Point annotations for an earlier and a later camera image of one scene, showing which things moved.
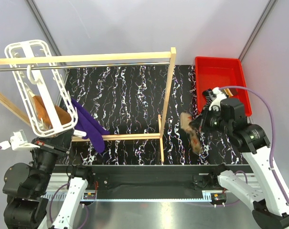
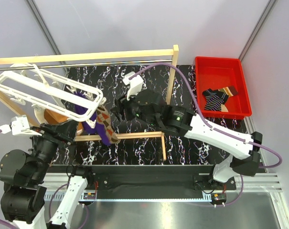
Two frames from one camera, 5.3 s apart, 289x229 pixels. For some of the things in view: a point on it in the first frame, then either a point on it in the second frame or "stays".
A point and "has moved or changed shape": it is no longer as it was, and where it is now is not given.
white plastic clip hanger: [46, 99] → [30, 73]
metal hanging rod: [79, 66] stays
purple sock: [86, 123] has moved or changed shape
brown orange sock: [64, 116] → [53, 118]
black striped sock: [209, 96] stays
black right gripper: [200, 122] → [123, 104]
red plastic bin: [212, 72] stays
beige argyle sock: [185, 119] has moved or changed shape
